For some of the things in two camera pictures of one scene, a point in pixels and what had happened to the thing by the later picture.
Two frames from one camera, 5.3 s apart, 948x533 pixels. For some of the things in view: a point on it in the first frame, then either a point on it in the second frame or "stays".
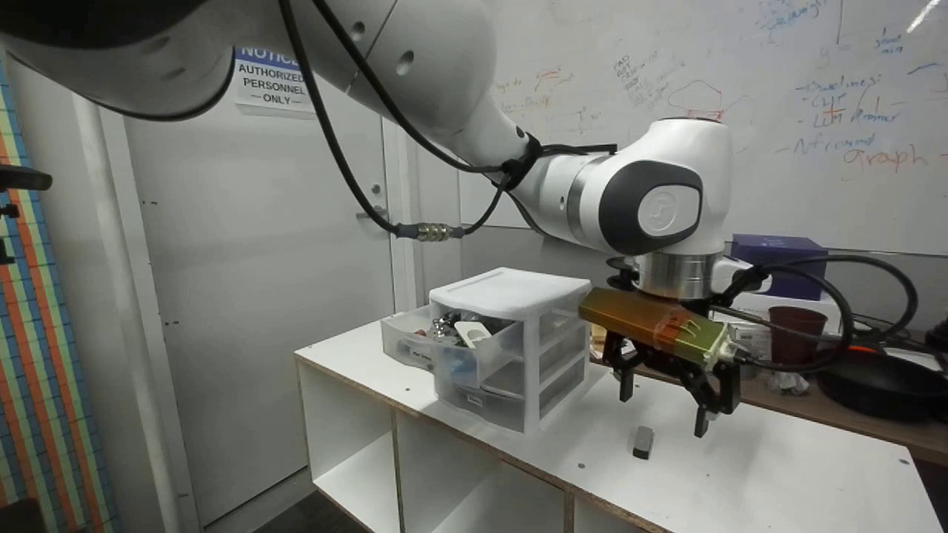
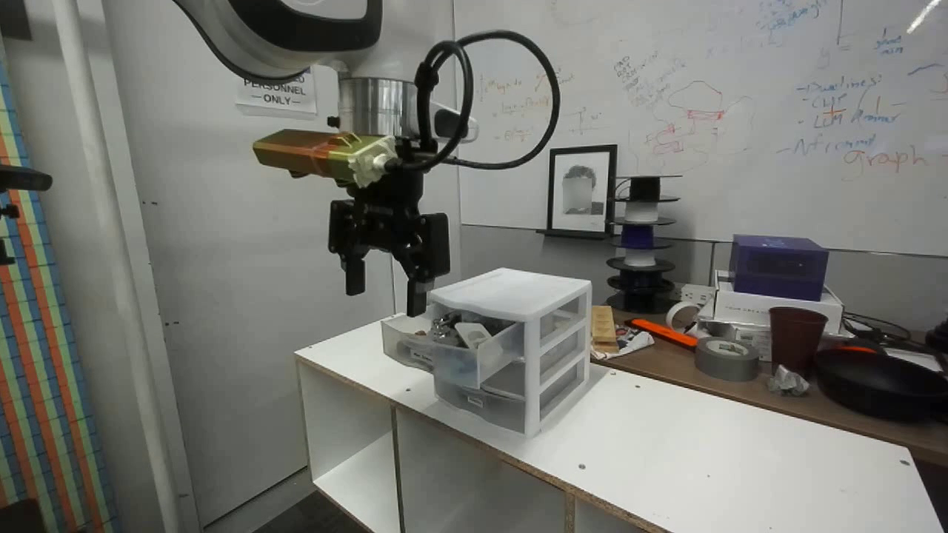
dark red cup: (796, 333) stays
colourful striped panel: (47, 431) stays
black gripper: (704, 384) -> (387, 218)
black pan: (884, 387) stays
